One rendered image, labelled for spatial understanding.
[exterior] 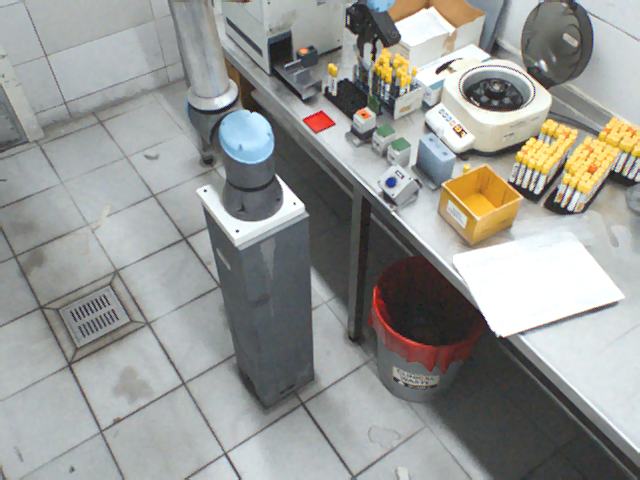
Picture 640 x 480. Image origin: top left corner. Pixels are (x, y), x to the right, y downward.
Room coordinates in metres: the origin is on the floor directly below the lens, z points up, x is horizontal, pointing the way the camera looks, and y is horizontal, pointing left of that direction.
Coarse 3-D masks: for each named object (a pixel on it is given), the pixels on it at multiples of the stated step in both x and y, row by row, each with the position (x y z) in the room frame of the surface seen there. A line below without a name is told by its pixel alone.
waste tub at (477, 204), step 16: (464, 176) 1.09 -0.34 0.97; (480, 176) 1.12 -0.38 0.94; (496, 176) 1.09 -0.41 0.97; (448, 192) 1.04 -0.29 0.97; (464, 192) 1.10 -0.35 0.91; (480, 192) 1.12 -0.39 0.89; (496, 192) 1.08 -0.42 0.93; (512, 192) 1.04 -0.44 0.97; (448, 208) 1.03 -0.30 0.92; (464, 208) 0.99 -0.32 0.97; (480, 208) 1.07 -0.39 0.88; (496, 208) 1.07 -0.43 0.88; (512, 208) 1.00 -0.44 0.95; (464, 224) 0.98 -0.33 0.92; (480, 224) 0.96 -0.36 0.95; (496, 224) 0.99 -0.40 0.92; (512, 224) 1.01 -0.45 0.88; (480, 240) 0.97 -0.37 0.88
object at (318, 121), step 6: (312, 114) 1.43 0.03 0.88; (318, 114) 1.44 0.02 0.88; (324, 114) 1.44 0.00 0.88; (306, 120) 1.41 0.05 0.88; (312, 120) 1.41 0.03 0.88; (318, 120) 1.41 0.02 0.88; (324, 120) 1.41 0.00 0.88; (330, 120) 1.41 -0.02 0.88; (312, 126) 1.39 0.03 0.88; (318, 126) 1.39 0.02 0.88; (324, 126) 1.38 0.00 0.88; (330, 126) 1.39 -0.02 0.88
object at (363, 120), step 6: (366, 108) 1.37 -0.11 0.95; (354, 114) 1.36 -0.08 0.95; (360, 114) 1.35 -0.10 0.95; (366, 114) 1.35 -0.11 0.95; (372, 114) 1.35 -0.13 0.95; (354, 120) 1.35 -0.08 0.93; (360, 120) 1.33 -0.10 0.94; (366, 120) 1.33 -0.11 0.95; (372, 120) 1.34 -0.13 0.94; (354, 126) 1.35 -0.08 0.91; (360, 126) 1.32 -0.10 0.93; (366, 126) 1.33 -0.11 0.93; (372, 126) 1.34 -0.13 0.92
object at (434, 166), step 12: (420, 144) 1.22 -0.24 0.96; (432, 144) 1.20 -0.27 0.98; (420, 156) 1.21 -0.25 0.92; (432, 156) 1.17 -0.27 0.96; (444, 156) 1.16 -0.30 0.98; (420, 168) 1.21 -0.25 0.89; (432, 168) 1.17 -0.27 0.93; (444, 168) 1.14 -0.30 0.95; (432, 180) 1.16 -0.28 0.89; (444, 180) 1.15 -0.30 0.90
